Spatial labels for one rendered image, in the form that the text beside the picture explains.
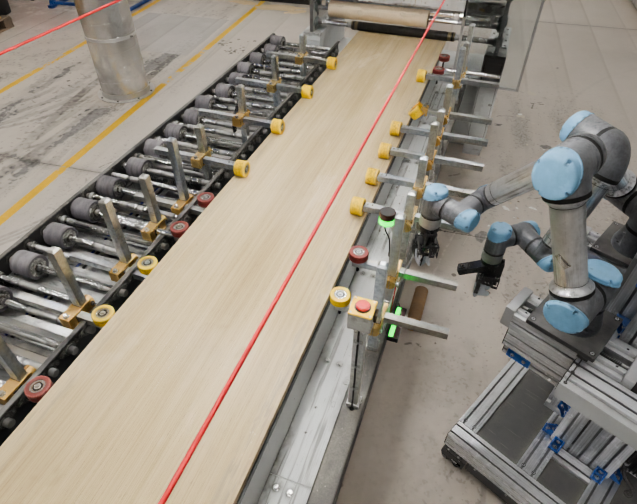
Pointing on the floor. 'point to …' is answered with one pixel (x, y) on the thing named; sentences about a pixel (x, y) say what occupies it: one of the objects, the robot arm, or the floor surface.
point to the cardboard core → (418, 303)
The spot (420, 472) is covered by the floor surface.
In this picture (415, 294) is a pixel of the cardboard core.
